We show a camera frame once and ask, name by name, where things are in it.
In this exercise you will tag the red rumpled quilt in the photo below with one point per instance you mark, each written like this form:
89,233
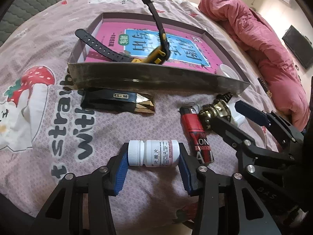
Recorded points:
264,51

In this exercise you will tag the black wall television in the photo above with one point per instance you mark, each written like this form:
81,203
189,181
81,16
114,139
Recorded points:
299,45

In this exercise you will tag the black and gold bar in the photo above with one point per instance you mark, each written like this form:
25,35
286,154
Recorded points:
265,87

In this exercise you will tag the pink strawberry print blanket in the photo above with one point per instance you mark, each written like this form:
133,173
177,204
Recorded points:
49,126

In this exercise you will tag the white pill bottle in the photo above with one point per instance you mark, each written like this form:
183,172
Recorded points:
153,153

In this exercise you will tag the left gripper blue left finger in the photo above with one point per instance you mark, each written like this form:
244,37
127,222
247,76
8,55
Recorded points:
121,169

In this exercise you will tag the white earbuds case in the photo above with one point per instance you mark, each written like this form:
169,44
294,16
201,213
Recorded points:
237,119

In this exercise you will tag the black and gold box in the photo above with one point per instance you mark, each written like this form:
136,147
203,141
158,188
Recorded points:
117,100

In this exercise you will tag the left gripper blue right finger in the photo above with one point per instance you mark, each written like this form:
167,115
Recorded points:
187,168

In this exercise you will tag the red and black lighter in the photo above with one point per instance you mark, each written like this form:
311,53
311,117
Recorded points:
196,135

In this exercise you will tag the pink and blue book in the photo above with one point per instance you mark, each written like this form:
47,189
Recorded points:
187,51

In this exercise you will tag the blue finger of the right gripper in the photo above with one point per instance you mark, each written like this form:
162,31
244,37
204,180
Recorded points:
231,134
253,114

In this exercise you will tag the dark cardboard box tray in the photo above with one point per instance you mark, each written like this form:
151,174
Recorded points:
89,69

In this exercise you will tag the black and yellow wristwatch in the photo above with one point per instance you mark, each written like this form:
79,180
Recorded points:
158,45

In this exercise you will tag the black hair claw clip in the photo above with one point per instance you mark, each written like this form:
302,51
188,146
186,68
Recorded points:
225,97

